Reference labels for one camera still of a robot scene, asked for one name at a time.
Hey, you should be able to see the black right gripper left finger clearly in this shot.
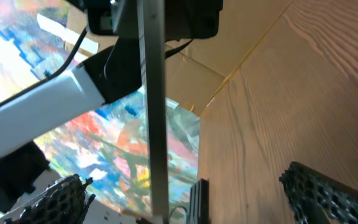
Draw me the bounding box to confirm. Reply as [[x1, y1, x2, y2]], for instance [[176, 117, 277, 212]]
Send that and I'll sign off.
[[0, 174, 95, 224]]

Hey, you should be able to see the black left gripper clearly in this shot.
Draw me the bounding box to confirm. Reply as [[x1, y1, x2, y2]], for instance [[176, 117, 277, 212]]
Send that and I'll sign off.
[[84, 0, 223, 40]]

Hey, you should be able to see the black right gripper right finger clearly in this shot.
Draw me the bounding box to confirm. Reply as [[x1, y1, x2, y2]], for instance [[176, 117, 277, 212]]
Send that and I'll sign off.
[[279, 162, 358, 224]]

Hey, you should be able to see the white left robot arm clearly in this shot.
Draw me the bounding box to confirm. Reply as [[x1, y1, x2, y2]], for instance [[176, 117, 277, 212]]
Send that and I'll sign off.
[[0, 0, 223, 215]]

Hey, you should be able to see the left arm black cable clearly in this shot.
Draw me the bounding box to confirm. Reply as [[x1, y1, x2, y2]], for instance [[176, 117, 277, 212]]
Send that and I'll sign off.
[[0, 26, 90, 118]]

